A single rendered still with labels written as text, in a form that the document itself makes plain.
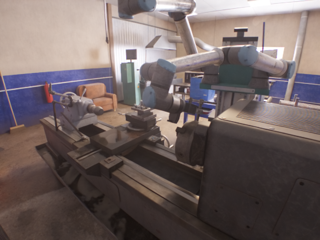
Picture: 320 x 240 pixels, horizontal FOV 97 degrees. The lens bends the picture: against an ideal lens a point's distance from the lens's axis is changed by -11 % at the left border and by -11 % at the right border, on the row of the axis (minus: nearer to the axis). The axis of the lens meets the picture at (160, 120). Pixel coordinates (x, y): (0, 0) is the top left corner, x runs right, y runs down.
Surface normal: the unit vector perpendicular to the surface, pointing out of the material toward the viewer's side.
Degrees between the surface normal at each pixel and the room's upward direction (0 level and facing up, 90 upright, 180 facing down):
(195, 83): 90
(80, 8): 90
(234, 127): 45
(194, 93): 90
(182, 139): 61
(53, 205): 0
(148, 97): 74
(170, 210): 0
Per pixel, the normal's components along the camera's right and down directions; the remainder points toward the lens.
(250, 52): 0.40, 0.30
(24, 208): 0.00, -0.94
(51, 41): 0.78, 0.22
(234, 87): -0.49, 0.30
